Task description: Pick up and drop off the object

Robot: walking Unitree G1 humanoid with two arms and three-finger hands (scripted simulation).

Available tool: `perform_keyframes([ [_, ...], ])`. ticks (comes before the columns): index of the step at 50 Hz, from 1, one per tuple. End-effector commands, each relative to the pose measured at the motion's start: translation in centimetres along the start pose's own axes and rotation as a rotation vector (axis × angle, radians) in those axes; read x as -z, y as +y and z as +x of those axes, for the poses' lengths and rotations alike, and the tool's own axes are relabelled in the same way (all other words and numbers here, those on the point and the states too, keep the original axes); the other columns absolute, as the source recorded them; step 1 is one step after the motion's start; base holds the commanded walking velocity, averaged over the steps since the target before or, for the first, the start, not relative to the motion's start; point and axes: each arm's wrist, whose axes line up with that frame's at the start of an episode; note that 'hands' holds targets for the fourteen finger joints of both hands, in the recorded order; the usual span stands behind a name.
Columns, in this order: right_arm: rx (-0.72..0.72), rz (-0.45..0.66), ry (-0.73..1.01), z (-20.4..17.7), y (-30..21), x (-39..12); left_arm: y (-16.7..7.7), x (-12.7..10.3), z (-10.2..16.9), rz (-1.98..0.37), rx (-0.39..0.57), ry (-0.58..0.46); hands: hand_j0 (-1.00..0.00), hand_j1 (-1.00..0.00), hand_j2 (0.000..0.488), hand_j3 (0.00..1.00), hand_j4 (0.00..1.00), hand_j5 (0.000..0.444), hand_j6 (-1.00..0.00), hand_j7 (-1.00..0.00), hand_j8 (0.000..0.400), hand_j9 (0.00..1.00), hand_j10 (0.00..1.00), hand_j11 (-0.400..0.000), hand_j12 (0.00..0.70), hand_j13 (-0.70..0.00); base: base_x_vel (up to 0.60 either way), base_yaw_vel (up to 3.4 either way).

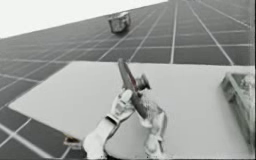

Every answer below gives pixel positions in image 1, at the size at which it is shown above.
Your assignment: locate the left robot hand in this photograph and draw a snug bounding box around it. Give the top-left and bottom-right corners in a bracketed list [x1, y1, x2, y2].
[108, 88, 136, 125]

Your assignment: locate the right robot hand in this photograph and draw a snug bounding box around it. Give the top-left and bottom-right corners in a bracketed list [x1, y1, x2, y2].
[138, 97, 164, 128]

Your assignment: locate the grey table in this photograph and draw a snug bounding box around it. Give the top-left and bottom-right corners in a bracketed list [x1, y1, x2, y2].
[8, 60, 256, 160]

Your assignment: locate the grey cart with brown box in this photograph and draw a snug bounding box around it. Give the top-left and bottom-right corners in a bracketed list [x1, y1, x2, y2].
[107, 11, 132, 34]

